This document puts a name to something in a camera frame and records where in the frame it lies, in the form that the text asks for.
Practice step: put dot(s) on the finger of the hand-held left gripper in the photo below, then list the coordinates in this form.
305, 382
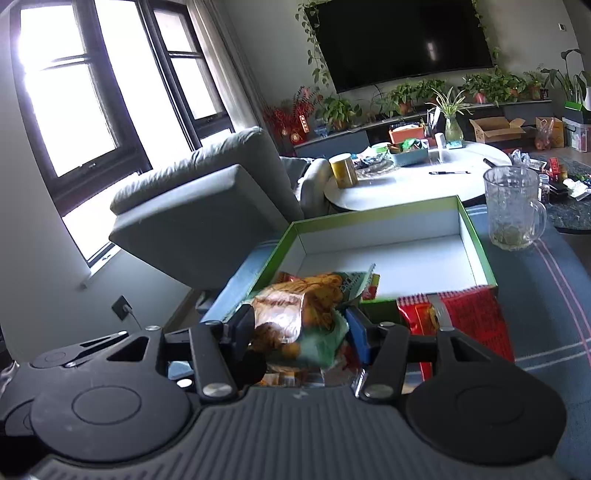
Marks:
92, 346

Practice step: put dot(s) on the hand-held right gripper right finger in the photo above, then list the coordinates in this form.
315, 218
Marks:
358, 339

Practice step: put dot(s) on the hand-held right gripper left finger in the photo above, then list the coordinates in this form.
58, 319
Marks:
242, 330

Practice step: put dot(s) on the orange green chips packet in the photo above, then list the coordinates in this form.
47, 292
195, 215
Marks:
314, 314

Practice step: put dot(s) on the green cardboard box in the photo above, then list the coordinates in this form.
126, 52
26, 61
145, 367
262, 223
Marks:
392, 258

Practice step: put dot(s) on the red orange snack packet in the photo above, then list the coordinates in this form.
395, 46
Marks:
373, 287

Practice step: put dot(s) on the grey sofa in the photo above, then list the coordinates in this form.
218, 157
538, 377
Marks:
198, 212

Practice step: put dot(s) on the white cushion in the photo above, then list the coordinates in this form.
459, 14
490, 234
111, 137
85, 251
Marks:
316, 184

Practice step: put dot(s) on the white round table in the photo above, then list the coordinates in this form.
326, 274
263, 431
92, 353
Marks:
415, 189

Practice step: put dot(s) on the yellow can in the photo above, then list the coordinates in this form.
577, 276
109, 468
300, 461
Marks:
343, 171

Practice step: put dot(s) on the blue basket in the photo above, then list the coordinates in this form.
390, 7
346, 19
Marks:
410, 157

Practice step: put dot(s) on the black pen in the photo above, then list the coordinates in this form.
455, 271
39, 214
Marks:
450, 172

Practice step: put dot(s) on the striped blue tablecloth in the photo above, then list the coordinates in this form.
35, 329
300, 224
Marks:
545, 300

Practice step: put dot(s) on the grey television cabinet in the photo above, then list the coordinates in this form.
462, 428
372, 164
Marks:
341, 141

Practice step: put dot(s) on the glass mug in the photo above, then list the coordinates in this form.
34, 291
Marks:
512, 207

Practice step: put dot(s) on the orange box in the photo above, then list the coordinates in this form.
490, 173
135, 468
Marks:
406, 134

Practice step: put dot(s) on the small white bottle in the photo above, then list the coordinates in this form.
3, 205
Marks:
440, 141

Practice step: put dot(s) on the red decoration plant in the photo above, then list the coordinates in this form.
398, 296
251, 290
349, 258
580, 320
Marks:
288, 117

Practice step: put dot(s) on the black remote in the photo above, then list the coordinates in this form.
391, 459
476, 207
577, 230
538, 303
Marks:
489, 162

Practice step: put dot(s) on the potted green plant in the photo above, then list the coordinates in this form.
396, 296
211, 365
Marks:
411, 94
339, 110
494, 85

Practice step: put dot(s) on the glass vase with plant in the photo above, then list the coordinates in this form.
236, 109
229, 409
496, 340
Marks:
452, 127

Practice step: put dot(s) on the dark framed window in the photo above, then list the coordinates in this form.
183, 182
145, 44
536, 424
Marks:
138, 115

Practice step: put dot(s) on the dark round table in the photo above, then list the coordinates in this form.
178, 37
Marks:
572, 212

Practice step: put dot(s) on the open cardboard box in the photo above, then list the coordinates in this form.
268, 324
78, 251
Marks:
496, 131

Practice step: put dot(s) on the light curtain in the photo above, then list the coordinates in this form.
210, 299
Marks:
226, 69

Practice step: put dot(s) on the plastic bag with fruit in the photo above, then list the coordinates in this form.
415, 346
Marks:
544, 136

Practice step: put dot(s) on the white storage box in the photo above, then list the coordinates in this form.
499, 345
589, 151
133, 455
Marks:
579, 136

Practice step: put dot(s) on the black television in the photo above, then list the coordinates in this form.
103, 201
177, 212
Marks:
401, 41

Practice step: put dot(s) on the large leaf plant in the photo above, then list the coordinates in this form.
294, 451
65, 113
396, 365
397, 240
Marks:
570, 78

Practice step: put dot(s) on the wall socket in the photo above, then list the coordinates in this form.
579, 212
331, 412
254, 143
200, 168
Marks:
122, 308

